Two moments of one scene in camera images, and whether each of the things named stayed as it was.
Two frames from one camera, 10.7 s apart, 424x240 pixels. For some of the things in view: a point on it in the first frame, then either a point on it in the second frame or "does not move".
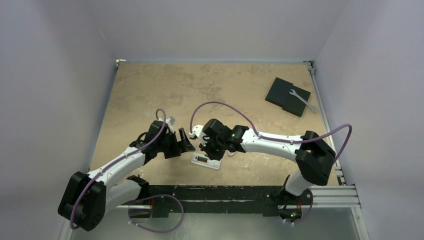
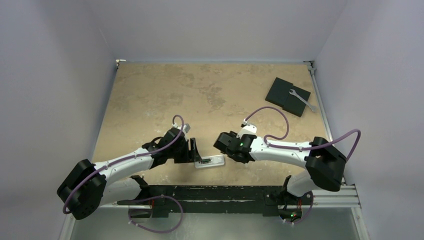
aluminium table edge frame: [344, 196] does not move
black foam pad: [279, 95] does not move
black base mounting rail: [219, 199] does not move
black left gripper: [176, 149] -> [190, 155]
